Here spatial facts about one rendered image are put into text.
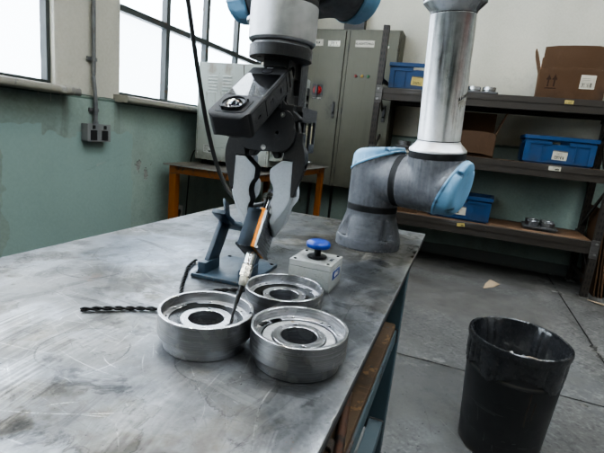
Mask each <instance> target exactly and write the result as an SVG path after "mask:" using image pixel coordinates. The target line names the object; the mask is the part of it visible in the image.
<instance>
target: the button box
mask: <svg viewBox="0 0 604 453"><path fill-rule="evenodd" d="M341 271H342V256H338V255H333V254H329V253H321V256H315V255H314V251H310V250H306V249H305V250H303V251H301V252H300V253H297V254H296V255H294V256H293V257H291V258H289V274H293V275H298V276H302V277H306V278H309V279H311V280H314V281H316V282H318V283H319V284H320V285H321V286H322V287H323V288H324V293H326V294H328V293H329V292H330V291H331V290H332V289H333V288H334V287H335V286H336V285H337V284H338V283H339V282H340V278H341Z"/></svg>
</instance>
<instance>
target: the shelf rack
mask: <svg viewBox="0 0 604 453"><path fill-rule="evenodd" d="M390 28H391V27H390V25H385V24H384V28H383V35H382V42H381V49H380V56H379V63H378V71H377V83H376V91H375V97H374V104H373V112H372V118H371V125H370V132H369V145H368V147H376V145H377V142H378V140H379V138H380V134H378V136H377V139H376V135H377V129H378V116H379V109H380V106H381V111H383V103H382V100H389V101H395V105H396V106H407V107H419V108H421V103H422V90H418V89H403V88H388V87H383V84H384V85H388V81H387V80H385V79H384V74H385V68H386V55H387V48H388V42H389V34H390ZM465 111H477V112H489V113H501V114H507V113H508V114H514V115H527V116H539V117H553V118H566V119H579V120H601V122H600V124H602V126H601V130H600V137H599V140H601V142H600V145H597V146H598V149H597V153H596V156H595V160H594V164H593V167H590V169H587V168H579V167H570V166H561V165H552V164H537V163H528V162H521V161H515V160H506V159H498V158H484V157H476V156H466V160H467V161H470V162H471V163H473V164H474V166H475V169H476V170H484V171H492V172H500V173H515V174H523V175H531V176H539V177H547V178H556V179H564V180H572V181H580V182H586V183H588V186H587V190H586V193H585V198H584V202H583V205H582V212H581V215H580V220H579V224H578V227H577V228H575V230H572V229H565V228H559V227H556V229H557V230H558V232H557V231H556V232H555V233H549V232H544V231H537V230H532V229H526V228H523V226H522V225H521V222H517V221H510V220H504V219H498V218H489V220H488V223H485V224H482V223H476V222H470V221H465V220H459V219H454V218H443V217H437V216H432V215H430V214H428V212H424V211H420V210H417V214H416V213H410V212H403V211H397V212H396V221H397V224H403V225H408V226H414V227H424V228H429V229H435V230H440V231H447V232H452V233H458V234H463V235H473V236H479V237H485V238H491V239H496V240H502V241H508V242H513V243H519V244H530V245H535V246H541V247H547V248H553V249H558V250H565V251H570V252H572V253H571V257H570V261H569V265H568V269H567V273H566V276H565V279H566V281H570V282H575V281H574V280H573V276H574V273H575V272H577V273H578V274H579V275H580V276H581V278H582V284H581V288H580V292H579V293H576V294H577V295H578V297H579V298H587V299H589V298H588V294H589V290H590V286H591V281H592V277H593V273H594V270H595V266H596V262H597V259H598V255H599V251H600V245H601V241H602V237H603V234H604V192H603V194H602V195H601V196H600V198H599V199H598V200H597V202H596V203H595V204H594V206H593V207H592V208H591V203H592V199H593V195H594V192H595V188H596V184H597V183H604V101H597V100H582V99H567V98H552V97H537V96H522V95H507V94H492V93H467V95H466V107H465ZM601 162H602V166H603V170H600V166H601ZM600 202H601V205H600V212H599V215H598V219H597V223H596V226H595V230H594V234H593V238H592V241H591V240H590V239H588V238H587V237H586V236H584V233H585V228H586V225H587V221H588V217H589V216H590V215H591V213H592V212H593V210H594V209H595V208H596V207H597V206H598V205H599V204H600ZM580 253H582V259H583V265H584V269H585V271H584V273H583V272H582V271H581V270H580V269H579V268H578V267H577V266H576V265H577V262H578V258H579V254H580ZM585 254H588V259H587V262H586V258H585Z"/></svg>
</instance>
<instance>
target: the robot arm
mask: <svg viewBox="0 0 604 453"><path fill-rule="evenodd" d="M380 1H381V0H226V3H227V8H228V10H229V12H230V13H231V15H232V16H233V17H234V18H235V20H236V21H238V22H240V23H241V24H243V25H250V27H249V40H250V41H251V42H252V43H250V47H249V58H251V59H254V60H257V61H261V62H263V67H253V68H252V69H251V70H250V71H249V72H248V73H246V74H245V75H244V76H243V77H242V78H241V79H240V80H239V81H238V82H237V83H236V84H235V85H234V86H233V87H232V88H231V89H230V90H229V91H228V92H227V93H226V94H224V95H223V96H222V97H221V98H220V99H219V100H218V101H217V102H216V103H215V104H214V105H213V106H212V107H211V108H210V109H209V110H208V112H209V118H210V123H211V127H212V130H213V134H214V135H222V136H228V137H229V138H228V141H227V143H226V152H225V160H226V170H227V175H228V180H229V184H230V188H231V189H232V192H233V197H234V201H235V206H236V208H237V212H238V214H239V217H240V218H241V221H242V223H243V224H244V220H245V217H246V214H247V211H248V209H249V207H250V208H253V204H254V202H255V199H256V198H257V197H258V195H259V193H260V190H261V180H260V178H259V177H260V172H261V167H260V166H259V164H258V154H259V153H260V152H261V151H269V152H272V154H273V156H274V158H277V159H278V158H282V156H283V158H282V160H283V161H281V162H279V163H278V164H276V165H275V166H273V167H272V168H271V169H270V181H271V185H272V187H273V195H272V198H271V217H270V220H269V228H270V231H271V236H272V237H275V236H277V234H278V233H279V232H280V230H281V229H282V228H283V227H284V226H285V224H286V222H287V220H288V218H289V214H290V212H291V210H292V208H293V206H294V205H295V204H296V203H297V202H298V198H299V186H298V185H299V184H300V182H301V180H302V178H303V176H304V174H305V172H306V168H307V163H308V154H312V153H313V152H314V143H315V126H316V117H317V111H313V110H310V109H307V108H305V102H306V85H307V76H308V66H309V65H311V64H312V56H313V51H312V50H311V49H313V48H314V47H315V43H316V34H317V24H318V19H324V18H335V19H336V20H337V21H338V22H342V23H348V24H360V23H363V22H365V21H366V20H368V19H369V18H370V17H371V16H372V15H373V14H374V12H375V11H376V10H377V8H378V6H379V4H380ZM487 3H488V0H423V5H424V6H425V7H426V8H427V10H428V11H429V12H430V15H431V16H430V25H429V34H428V42H427V51H426V59H425V68H424V78H423V86H422V103H421V111H420V120H419V129H418V138H417V140H416V142H415V143H413V144H412V145H411V146H410V147H409V153H408V155H407V154H406V151H405V148H404V147H363V148H360V149H358V150H357V151H356V152H355V153H354V157H353V162H352V166H351V181H350V188H349V196H348V203H347V210H346V212H345V214H344V217H343V219H342V222H341V224H340V225H339V228H338V230H337V232H336V238H335V242H336V243H337V244H339V245H341V246H344V247H346V248H350V249H352V250H357V251H362V252H367V253H394V252H397V251H398V250H399V245H400V236H399V232H398V226H397V221H396V212H397V207H402V208H407V209H415V210H420V211H424V212H429V213H431V214H432V215H435V214H439V215H445V216H451V215H454V214H456V213H457V212H458V211H459V210H460V209H461V208H462V207H463V205H464V204H465V202H466V199H467V197H468V195H469V192H470V191H471V188H472V184H473V181H474V177H475V166H474V164H473V163H471V162H470V161H467V160H466V154H467V151H466V149H465V148H464V147H463V145H462V144H461V135H462V128H463V121H464V115H465V108H466V95H467V88H468V81H469V75H470V67H471V61H472V55H473V47H474V41H475V28H476V21H477V15H478V13H479V11H480V10H481V9H482V8H483V7H484V6H485V5H486V4H487ZM312 122H313V130H312V139H311V144H309V143H310V134H311V125H312ZM305 123H308V130H307V139H306V133H304V128H305ZM283 153H284V155H283Z"/></svg>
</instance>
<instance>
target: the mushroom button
mask: <svg viewBox="0 0 604 453"><path fill-rule="evenodd" d="M306 246H307V247H309V248H311V249H315V250H314V255H315V256H321V252H322V250H328V249H330V248H331V244H330V242H328V241H326V240H324V239H320V238H312V239H309V240H307V242H306Z"/></svg>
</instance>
